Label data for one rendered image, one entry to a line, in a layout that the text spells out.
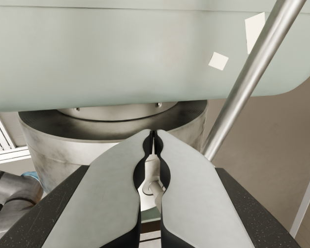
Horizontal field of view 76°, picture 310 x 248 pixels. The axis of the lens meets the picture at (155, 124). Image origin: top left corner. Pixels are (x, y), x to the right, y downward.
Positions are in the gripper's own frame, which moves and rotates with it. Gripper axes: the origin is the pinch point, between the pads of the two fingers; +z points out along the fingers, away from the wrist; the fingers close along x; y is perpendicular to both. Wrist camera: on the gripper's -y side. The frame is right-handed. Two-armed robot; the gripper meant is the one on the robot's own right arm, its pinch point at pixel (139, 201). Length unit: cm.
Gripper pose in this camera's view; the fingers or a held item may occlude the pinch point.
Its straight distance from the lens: 54.1
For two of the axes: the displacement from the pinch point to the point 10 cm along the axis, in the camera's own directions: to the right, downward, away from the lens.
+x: 2.0, 4.7, -8.6
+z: 9.8, -0.8, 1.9
